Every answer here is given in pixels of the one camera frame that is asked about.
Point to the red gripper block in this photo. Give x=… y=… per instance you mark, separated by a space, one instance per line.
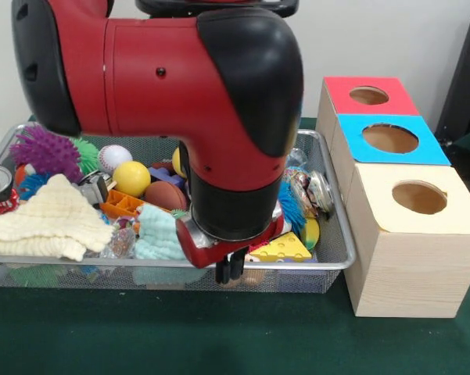
x=197 y=252

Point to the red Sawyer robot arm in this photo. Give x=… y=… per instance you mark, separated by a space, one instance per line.
x=160 y=78

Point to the shallow metal mesh bin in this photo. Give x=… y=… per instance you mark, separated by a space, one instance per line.
x=328 y=250

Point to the yellow cheese wedge toy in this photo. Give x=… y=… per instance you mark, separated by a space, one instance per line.
x=287 y=248

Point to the dark green table cloth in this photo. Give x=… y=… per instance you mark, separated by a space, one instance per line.
x=219 y=336

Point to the mint knitted cloth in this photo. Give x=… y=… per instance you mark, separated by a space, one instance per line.
x=156 y=238

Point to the blue spiky rubber ball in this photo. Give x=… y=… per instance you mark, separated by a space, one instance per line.
x=293 y=211

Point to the brown mini football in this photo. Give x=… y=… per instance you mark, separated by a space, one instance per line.
x=164 y=195

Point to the orange building block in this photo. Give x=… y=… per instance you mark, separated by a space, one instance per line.
x=121 y=203

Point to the yellow ball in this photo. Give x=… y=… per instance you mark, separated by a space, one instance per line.
x=131 y=177

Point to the white mini baseball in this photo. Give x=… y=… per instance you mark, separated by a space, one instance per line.
x=114 y=158

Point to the green spiky rubber ball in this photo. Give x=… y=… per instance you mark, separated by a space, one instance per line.
x=88 y=156

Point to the cream knitted cloth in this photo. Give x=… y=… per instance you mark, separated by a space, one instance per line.
x=51 y=218

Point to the purple spiky monster toy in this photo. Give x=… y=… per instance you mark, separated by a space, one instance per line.
x=47 y=152

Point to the green cloth side table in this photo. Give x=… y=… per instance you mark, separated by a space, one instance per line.
x=469 y=140

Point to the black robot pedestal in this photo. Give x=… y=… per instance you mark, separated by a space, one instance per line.
x=287 y=7

